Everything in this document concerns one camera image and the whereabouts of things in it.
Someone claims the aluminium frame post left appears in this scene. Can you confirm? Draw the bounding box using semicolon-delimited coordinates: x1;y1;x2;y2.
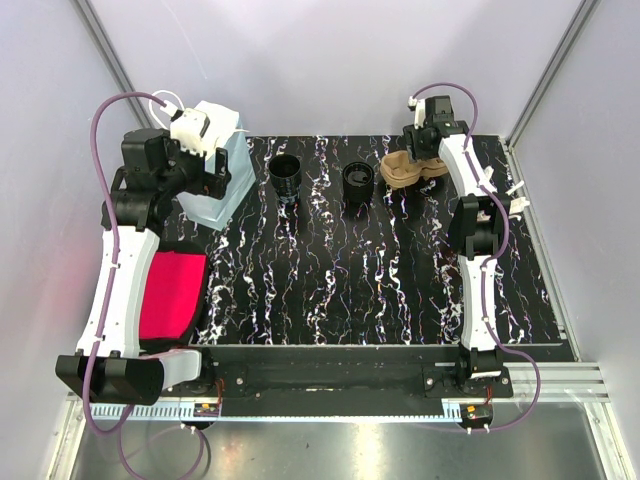
74;0;156;131

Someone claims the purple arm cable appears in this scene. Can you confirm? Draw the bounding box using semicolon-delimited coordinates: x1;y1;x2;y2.
79;92;214;480
410;82;542;432

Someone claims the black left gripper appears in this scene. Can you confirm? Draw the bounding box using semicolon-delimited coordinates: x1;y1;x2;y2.
158;129;231;199

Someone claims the aluminium frame post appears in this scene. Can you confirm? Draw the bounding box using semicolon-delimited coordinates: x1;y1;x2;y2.
74;0;156;131
505;0;601;148

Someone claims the light blue paper bag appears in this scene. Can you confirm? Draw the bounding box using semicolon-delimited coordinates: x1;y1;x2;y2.
170;101;256;231

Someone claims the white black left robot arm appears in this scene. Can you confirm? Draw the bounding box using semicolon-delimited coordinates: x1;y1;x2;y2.
55;129;231;405

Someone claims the aluminium frame post right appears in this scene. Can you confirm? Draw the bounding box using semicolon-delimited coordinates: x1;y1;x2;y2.
505;0;601;148

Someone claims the pink cloth on black pad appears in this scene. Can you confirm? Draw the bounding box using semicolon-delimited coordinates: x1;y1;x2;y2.
139;241;210;354

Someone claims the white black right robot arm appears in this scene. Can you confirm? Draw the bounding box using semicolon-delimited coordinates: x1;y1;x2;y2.
403;122;511;397

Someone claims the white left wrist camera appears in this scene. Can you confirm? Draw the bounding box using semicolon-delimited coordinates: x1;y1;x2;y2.
169;108;212;158

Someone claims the black coffee cup with lid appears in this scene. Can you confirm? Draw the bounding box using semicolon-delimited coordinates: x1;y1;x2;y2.
342;162;374;203

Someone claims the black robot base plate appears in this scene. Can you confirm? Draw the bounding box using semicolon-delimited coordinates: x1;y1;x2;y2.
163;345;514;421

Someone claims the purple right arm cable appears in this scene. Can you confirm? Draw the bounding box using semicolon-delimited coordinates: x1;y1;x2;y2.
410;82;542;432

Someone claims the brown cardboard cup carrier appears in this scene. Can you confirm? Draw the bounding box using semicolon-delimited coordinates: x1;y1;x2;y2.
379;150;448;189

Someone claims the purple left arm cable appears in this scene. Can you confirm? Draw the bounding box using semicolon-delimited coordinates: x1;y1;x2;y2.
79;92;214;480

